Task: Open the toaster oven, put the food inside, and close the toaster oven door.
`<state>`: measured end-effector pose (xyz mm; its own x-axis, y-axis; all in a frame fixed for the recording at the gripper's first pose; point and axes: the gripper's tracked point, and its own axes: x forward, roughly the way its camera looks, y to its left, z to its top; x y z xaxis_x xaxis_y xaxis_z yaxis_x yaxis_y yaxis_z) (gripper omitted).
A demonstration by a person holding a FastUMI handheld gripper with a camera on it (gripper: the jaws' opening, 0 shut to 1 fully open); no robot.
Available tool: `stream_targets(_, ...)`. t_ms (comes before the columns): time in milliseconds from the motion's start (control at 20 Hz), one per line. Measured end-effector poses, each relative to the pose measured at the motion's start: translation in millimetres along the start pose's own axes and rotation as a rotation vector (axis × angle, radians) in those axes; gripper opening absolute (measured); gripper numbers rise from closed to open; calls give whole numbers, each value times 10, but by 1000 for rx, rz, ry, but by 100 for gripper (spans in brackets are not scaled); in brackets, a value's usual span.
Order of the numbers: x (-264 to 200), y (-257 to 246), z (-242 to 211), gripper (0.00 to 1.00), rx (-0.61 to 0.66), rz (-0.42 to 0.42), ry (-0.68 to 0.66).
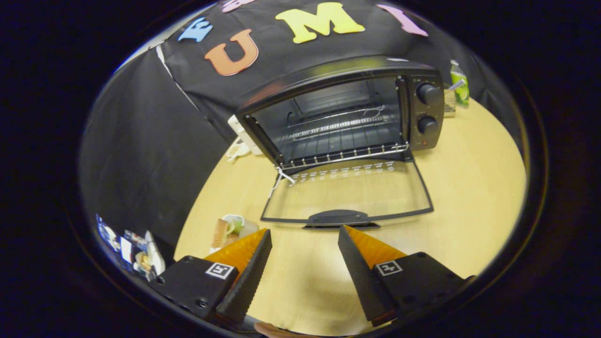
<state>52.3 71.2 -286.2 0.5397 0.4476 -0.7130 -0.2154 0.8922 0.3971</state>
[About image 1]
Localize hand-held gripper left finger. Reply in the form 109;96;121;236
155;229;273;324

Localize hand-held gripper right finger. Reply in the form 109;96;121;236
338;225;476;328

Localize white bread sandwich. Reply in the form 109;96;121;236
210;215;260;249

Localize black toaster oven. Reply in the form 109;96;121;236
235;55;446;230

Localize white pop-up toaster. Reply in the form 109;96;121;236
228;114;263;156

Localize colourful clutter pile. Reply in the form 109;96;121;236
96;214;166;282

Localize black backdrop cloth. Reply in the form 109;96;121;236
80;0;522;274

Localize green drink bottle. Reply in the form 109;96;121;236
449;60;470;108

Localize white string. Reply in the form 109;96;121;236
269;167;296;198

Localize metal oven wire rack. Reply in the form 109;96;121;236
279;106;409;170

